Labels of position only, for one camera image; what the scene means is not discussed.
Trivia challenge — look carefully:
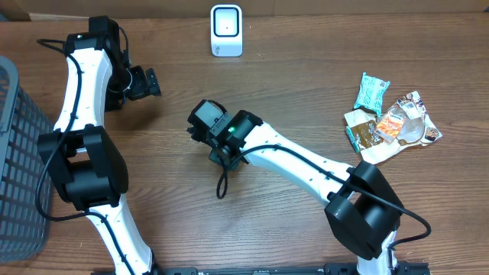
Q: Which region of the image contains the grey plastic mesh basket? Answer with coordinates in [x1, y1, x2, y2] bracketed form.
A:
[1, 57, 53, 264]

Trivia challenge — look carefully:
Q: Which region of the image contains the green blue tissue pack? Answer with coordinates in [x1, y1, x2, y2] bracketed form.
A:
[345, 126, 360, 153]

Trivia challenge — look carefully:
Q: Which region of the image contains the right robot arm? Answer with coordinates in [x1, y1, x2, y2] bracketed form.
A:
[187, 99, 403, 274]

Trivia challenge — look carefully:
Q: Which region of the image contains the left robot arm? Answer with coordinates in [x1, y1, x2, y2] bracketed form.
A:
[37, 15, 163, 274]

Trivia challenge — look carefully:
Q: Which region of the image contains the orange tissue pack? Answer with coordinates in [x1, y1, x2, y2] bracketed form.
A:
[374, 112, 405, 143]

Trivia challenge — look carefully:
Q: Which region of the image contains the beige snack bag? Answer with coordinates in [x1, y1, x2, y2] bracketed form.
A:
[344, 91, 442, 164]

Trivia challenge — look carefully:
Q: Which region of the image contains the teal wet wipes pack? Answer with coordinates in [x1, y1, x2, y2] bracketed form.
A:
[353, 72, 390, 116]

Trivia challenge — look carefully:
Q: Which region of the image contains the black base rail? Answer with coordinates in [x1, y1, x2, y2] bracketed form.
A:
[91, 263, 432, 275]

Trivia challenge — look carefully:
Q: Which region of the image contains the white barcode scanner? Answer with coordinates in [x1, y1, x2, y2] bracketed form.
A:
[210, 4, 243, 57]

